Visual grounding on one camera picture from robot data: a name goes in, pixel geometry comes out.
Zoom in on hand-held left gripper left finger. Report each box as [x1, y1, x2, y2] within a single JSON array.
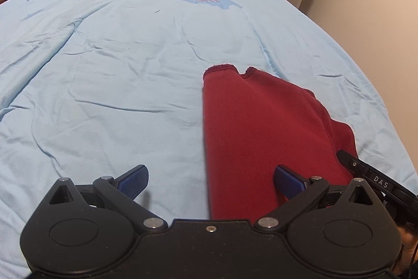
[[49, 164, 168, 231]]

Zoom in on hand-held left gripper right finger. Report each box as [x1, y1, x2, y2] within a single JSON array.
[[255, 164, 376, 231]]

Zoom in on dark red sweater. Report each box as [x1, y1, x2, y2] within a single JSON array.
[[202, 63, 360, 221]]

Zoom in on person's right hand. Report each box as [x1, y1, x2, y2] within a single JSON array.
[[398, 225, 418, 276]]

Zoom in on light blue printed bed sheet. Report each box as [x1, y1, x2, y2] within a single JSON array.
[[0, 0, 418, 279]]

